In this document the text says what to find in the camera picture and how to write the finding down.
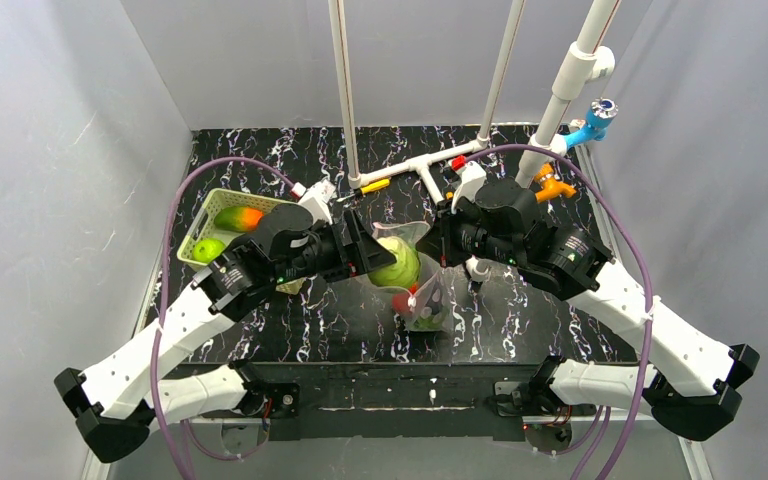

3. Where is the pale green cabbage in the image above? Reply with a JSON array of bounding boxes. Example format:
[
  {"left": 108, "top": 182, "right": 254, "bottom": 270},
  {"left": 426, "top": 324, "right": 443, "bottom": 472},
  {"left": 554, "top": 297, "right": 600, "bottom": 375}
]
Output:
[{"left": 368, "top": 236, "right": 421, "bottom": 289}]

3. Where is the clear zip top bag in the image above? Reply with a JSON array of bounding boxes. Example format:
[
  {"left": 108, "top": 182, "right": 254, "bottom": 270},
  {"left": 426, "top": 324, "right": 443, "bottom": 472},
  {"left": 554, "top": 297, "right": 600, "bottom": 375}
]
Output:
[{"left": 359, "top": 221, "right": 451, "bottom": 332}]

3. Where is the red apple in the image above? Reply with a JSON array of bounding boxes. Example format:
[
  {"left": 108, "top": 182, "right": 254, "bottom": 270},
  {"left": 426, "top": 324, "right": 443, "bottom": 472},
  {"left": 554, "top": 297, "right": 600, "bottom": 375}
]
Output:
[{"left": 392, "top": 283, "right": 419, "bottom": 316}]

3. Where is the green leafy vegetable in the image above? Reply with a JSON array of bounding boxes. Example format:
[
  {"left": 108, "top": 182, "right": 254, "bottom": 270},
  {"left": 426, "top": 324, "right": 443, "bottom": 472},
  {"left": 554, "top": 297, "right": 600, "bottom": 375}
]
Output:
[{"left": 407, "top": 307, "right": 447, "bottom": 332}]

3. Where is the green apple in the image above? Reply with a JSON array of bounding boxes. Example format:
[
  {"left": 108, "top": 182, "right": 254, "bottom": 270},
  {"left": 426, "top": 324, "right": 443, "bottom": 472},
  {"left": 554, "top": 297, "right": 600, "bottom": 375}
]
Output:
[{"left": 192, "top": 237, "right": 226, "bottom": 264}]

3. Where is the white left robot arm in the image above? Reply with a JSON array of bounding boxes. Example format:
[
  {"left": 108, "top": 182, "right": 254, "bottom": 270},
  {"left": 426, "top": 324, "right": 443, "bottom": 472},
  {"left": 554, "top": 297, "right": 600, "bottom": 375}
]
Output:
[{"left": 54, "top": 203, "right": 396, "bottom": 464}]

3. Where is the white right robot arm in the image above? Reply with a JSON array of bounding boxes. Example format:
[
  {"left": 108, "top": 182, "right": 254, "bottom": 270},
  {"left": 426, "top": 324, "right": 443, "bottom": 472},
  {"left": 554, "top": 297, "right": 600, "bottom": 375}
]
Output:
[{"left": 417, "top": 180, "right": 760, "bottom": 441}]

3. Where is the green mango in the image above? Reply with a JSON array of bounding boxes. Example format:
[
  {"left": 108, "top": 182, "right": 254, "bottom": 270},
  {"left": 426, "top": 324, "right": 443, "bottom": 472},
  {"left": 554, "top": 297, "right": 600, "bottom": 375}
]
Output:
[{"left": 213, "top": 206, "right": 264, "bottom": 233}]

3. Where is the orange faucet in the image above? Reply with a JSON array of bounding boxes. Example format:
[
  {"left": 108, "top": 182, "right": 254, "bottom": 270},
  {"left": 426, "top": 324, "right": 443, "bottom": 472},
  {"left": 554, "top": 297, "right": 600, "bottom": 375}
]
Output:
[{"left": 533, "top": 163, "right": 577, "bottom": 203}]

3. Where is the pale green plastic basket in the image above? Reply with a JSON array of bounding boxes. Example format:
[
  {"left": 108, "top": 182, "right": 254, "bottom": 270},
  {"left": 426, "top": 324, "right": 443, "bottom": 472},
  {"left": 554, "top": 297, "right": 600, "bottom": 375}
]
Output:
[{"left": 176, "top": 188, "right": 288, "bottom": 271}]

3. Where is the blue faucet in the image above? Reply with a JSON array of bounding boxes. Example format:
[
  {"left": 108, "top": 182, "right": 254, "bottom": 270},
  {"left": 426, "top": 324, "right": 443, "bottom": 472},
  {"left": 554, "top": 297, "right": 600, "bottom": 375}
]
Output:
[{"left": 563, "top": 98, "right": 619, "bottom": 150}]

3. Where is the white faucet pipe stand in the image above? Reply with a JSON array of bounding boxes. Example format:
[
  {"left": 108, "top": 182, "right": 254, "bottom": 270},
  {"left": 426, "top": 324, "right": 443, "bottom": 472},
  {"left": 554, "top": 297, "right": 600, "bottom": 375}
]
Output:
[{"left": 463, "top": 0, "right": 622, "bottom": 283}]

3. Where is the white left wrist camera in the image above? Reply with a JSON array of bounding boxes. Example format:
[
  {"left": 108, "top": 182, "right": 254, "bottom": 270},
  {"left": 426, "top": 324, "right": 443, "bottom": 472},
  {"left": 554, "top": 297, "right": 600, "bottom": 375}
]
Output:
[{"left": 291, "top": 178, "right": 336, "bottom": 224}]

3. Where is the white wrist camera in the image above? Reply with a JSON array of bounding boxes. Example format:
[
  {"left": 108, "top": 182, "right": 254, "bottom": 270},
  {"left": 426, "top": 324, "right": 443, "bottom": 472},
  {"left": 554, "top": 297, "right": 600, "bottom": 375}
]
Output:
[
  {"left": 450, "top": 155, "right": 487, "bottom": 213},
  {"left": 291, "top": 178, "right": 336, "bottom": 224}
]

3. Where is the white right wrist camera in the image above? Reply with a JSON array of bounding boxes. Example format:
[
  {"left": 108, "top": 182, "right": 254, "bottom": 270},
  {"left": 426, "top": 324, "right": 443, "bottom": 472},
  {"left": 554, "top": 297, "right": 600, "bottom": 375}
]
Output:
[{"left": 450, "top": 155, "right": 487, "bottom": 213}]

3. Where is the yellow handled screwdriver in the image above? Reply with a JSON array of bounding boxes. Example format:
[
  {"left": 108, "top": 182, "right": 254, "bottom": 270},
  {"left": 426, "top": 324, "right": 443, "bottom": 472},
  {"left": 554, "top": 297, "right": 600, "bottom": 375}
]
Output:
[{"left": 338, "top": 178, "right": 391, "bottom": 202}]

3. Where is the white pvc pipe frame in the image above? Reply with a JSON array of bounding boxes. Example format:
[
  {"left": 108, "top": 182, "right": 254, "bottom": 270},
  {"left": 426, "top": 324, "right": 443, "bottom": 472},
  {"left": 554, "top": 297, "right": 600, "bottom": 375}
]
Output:
[{"left": 328, "top": 0, "right": 526, "bottom": 202}]

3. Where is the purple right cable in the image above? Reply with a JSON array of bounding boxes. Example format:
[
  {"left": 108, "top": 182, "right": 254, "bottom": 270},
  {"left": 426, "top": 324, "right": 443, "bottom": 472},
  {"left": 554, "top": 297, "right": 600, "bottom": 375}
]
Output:
[{"left": 463, "top": 143, "right": 654, "bottom": 480}]

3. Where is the purple cable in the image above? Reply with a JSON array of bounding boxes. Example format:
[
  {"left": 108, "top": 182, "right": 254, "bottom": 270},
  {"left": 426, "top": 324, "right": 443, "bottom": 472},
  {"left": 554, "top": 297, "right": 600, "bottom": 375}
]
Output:
[
  {"left": 463, "top": 143, "right": 654, "bottom": 480},
  {"left": 150, "top": 156, "right": 299, "bottom": 480}
]

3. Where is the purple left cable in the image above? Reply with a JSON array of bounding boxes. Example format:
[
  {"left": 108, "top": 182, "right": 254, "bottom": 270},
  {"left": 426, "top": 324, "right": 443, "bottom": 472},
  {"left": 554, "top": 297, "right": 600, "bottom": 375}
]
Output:
[{"left": 150, "top": 156, "right": 299, "bottom": 480}]

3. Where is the aluminium rail frame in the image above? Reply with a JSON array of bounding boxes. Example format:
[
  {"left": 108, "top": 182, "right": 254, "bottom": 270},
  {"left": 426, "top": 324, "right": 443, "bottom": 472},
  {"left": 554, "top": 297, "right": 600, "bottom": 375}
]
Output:
[{"left": 82, "top": 142, "right": 717, "bottom": 480}]

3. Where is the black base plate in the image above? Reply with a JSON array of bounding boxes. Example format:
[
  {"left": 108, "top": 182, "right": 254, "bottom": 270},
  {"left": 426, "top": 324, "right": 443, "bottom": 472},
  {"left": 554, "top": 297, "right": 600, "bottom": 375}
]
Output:
[{"left": 224, "top": 360, "right": 597, "bottom": 443}]

